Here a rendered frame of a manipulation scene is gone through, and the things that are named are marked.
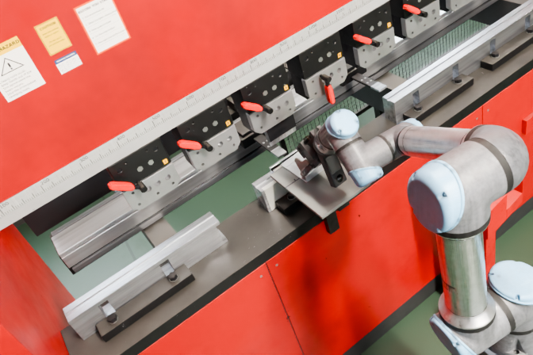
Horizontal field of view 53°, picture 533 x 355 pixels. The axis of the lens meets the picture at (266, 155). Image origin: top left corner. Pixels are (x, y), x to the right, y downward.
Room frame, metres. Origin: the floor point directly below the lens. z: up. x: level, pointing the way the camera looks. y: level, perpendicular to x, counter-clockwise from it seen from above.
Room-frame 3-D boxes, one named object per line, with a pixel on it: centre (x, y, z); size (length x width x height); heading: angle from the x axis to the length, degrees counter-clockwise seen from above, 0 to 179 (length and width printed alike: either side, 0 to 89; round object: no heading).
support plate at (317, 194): (1.18, -0.12, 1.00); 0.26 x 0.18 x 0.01; 22
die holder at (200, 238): (1.11, 0.44, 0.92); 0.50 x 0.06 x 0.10; 112
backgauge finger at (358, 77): (1.62, -0.41, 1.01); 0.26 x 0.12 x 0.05; 22
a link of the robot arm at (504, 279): (0.65, -0.43, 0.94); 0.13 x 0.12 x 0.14; 105
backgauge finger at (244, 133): (1.46, 0.00, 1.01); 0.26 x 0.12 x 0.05; 22
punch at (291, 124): (1.31, -0.07, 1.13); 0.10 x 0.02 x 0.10; 112
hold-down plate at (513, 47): (1.64, -1.02, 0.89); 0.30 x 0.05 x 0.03; 112
